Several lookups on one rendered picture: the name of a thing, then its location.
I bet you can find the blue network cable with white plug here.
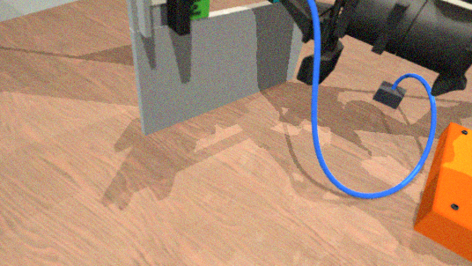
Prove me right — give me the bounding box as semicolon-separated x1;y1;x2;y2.
307;0;436;199

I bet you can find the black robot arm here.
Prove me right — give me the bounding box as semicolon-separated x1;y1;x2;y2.
395;0;472;96

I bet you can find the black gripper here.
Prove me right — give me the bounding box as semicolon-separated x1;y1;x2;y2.
279;0;427;85

